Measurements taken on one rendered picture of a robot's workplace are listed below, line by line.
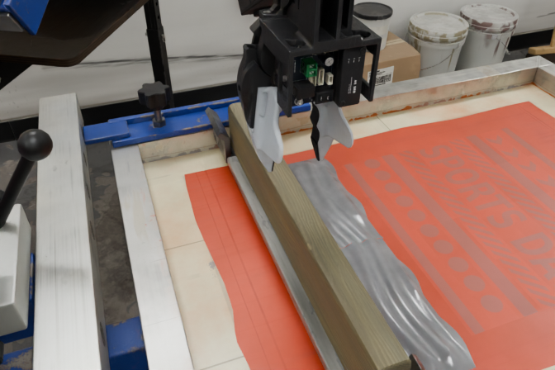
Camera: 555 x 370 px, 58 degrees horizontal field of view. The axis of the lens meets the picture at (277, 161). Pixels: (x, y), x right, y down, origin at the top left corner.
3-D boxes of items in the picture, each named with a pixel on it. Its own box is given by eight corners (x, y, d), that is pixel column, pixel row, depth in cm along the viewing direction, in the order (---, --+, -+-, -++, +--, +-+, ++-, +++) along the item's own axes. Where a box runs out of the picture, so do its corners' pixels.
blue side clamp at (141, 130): (298, 121, 86) (299, 85, 81) (310, 137, 82) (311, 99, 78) (116, 158, 77) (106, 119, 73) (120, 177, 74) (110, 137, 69)
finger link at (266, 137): (257, 204, 43) (277, 109, 38) (236, 163, 48) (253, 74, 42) (290, 201, 44) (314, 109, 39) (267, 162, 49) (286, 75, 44)
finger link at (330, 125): (338, 189, 46) (327, 106, 40) (311, 152, 50) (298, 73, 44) (368, 177, 46) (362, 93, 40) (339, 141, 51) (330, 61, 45)
